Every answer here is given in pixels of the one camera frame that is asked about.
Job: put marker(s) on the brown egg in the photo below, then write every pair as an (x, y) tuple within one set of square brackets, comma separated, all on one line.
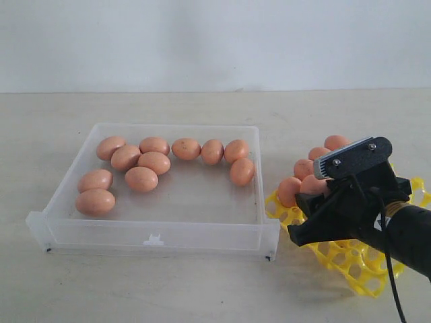
[(334, 142), (312, 185), (154, 143), (108, 146), (287, 190), (212, 152), (316, 152), (303, 168), (99, 178), (235, 150), (186, 149), (95, 202), (242, 171), (156, 161), (141, 179)]

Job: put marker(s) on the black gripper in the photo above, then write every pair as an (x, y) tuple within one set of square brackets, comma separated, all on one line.
[(350, 211)]

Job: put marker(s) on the yellow plastic egg tray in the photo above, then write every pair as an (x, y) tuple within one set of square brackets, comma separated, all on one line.
[(362, 266)]

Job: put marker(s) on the clear plastic drawer bin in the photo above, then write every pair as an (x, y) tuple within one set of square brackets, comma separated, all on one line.
[(195, 209)]

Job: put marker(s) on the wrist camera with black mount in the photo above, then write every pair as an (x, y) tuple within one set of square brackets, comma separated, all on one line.
[(353, 159)]

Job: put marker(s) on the brown egg second row left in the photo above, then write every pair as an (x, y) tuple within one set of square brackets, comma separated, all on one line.
[(125, 158)]

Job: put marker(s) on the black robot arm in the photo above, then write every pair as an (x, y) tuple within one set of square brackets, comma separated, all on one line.
[(408, 227)]

